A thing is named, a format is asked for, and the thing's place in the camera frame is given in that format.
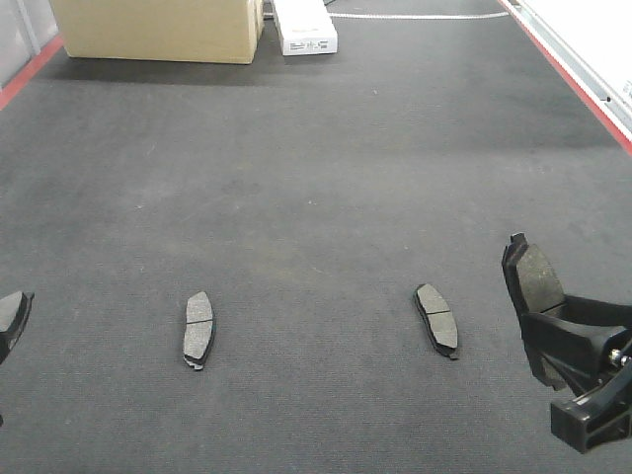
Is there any white long carton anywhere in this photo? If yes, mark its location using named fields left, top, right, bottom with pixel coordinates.
left=272, top=0, right=338, bottom=56

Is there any brown cardboard box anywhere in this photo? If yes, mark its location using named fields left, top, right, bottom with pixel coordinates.
left=50, top=0, right=264, bottom=64

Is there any grey brake pad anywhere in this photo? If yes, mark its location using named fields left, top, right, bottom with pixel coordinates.
left=183, top=291, right=215, bottom=370
left=1, top=291, right=35, bottom=362
left=502, top=232, right=567, bottom=391
left=414, top=283, right=459, bottom=360

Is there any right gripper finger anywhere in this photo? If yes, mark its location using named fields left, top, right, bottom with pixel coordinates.
left=550, top=364, right=631, bottom=453

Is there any white conveyor side rail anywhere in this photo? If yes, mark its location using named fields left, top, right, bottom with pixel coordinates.
left=502, top=1, right=631, bottom=152

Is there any black conveyor belt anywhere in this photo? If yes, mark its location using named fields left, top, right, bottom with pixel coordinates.
left=1, top=1, right=631, bottom=473

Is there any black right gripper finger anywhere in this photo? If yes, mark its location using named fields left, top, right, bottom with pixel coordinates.
left=520, top=295, right=631, bottom=393

